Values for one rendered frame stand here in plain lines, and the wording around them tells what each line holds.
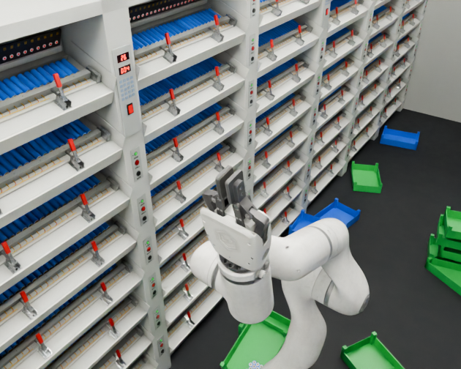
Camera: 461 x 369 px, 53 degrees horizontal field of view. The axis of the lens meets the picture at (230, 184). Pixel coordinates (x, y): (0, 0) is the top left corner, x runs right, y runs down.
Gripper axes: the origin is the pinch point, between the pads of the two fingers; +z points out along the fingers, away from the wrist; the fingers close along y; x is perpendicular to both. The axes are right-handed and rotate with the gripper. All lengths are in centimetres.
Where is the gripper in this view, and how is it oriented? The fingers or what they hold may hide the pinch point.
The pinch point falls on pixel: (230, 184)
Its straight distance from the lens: 63.2
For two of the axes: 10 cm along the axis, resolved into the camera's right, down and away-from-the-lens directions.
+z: -1.2, -7.0, -7.0
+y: -7.9, -3.6, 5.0
